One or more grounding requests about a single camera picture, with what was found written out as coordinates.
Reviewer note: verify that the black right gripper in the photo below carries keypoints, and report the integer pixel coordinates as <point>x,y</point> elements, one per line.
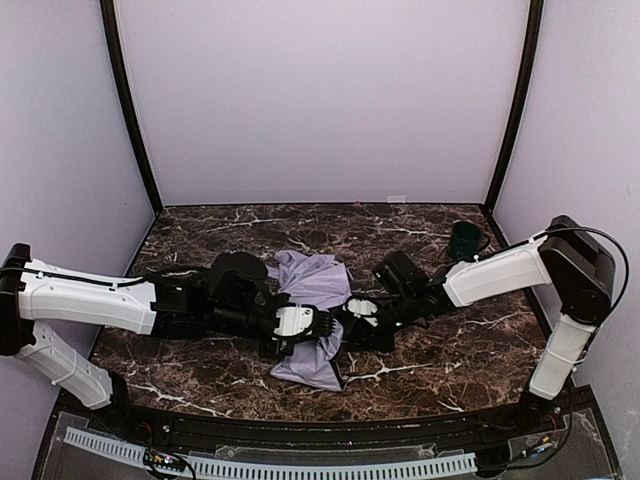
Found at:
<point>370,330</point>

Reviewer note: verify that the lavender and black folding umbrella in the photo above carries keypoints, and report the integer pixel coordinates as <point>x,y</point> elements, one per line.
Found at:
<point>323,282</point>

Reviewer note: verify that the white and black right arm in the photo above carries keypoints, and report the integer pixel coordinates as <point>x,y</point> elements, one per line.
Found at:
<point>567,257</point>

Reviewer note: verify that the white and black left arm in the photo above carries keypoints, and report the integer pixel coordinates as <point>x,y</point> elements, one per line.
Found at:
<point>177,303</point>

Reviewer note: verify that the dark green ceramic mug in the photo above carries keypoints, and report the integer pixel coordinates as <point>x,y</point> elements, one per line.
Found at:
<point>466,240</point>

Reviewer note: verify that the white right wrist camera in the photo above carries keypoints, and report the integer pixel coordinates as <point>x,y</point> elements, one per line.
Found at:
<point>361,307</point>

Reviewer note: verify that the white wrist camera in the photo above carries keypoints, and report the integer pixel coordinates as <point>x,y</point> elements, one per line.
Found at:
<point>361,307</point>
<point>300,321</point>

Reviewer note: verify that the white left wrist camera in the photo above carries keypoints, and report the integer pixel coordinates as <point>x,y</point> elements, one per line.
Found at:
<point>300,321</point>

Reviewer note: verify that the grey slotted cable duct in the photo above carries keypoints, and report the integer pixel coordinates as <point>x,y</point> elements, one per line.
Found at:
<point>200,466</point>

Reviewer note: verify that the black left corner post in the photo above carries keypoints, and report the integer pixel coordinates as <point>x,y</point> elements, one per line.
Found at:
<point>126,101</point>

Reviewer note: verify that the black corner post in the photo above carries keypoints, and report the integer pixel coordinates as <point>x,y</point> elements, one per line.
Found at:
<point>520,94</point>
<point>126,101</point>

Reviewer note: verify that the black right corner post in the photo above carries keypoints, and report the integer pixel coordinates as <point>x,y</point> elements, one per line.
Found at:
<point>520,94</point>

